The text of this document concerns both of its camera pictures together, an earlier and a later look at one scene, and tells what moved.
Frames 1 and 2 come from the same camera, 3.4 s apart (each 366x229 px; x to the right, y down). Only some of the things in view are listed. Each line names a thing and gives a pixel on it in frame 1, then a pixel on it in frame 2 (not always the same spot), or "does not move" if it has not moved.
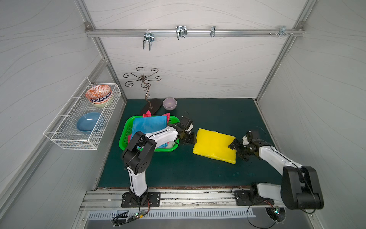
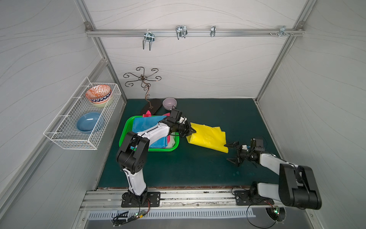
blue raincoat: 149,124 does not move
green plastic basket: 126,127 does not move
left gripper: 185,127 -> 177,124
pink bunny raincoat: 147,114 does not move
